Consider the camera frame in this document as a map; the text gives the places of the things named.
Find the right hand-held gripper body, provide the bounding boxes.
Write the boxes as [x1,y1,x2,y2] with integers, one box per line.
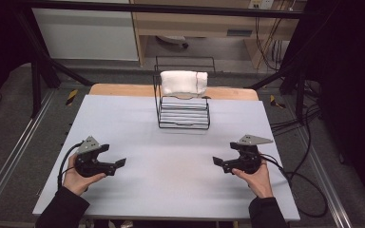
[221,134,275,175]

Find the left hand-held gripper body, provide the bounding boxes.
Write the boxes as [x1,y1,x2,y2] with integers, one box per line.
[73,135,118,179]

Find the black wire rack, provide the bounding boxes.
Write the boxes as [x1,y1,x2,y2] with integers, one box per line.
[152,55,218,130]

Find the white towel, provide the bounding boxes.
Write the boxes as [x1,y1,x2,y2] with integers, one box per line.
[159,69,209,96]

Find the person's left hand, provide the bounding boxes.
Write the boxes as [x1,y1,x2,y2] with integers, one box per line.
[62,153,107,197]

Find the person's right hand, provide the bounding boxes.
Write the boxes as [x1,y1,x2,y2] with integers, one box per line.
[231,159,275,200]

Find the yellow black floor tape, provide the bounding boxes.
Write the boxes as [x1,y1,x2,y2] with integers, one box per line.
[269,94,287,109]
[65,88,79,107]

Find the white cabinet panel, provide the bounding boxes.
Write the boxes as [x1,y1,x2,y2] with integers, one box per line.
[31,7,140,62]

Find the office chair base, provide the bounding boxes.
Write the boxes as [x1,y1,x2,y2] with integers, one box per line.
[155,34,190,49]

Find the black curtain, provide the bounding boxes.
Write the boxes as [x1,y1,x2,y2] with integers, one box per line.
[279,0,365,207]
[0,0,34,113]

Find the wooden desk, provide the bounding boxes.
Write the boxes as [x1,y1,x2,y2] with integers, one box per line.
[128,0,309,68]

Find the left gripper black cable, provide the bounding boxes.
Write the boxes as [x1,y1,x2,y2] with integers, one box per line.
[57,142,84,192]

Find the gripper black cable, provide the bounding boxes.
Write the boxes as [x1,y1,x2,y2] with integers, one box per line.
[259,153,329,219]
[57,142,84,192]

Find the bundle of black floor cables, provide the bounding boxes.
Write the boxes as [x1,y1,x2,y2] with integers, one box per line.
[270,103,323,136]

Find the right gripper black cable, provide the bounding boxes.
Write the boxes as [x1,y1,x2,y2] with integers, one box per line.
[259,153,329,219]

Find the aluminium floor rail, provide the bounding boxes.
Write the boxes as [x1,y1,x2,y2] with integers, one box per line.
[296,124,354,228]
[0,89,57,220]

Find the hanging cables under desk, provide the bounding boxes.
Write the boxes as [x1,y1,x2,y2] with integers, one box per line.
[254,9,288,72]

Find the wall power socket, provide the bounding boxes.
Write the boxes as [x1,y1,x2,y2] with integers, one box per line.
[248,0,276,10]

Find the black metal frame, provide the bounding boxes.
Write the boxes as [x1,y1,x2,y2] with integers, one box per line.
[12,0,312,120]

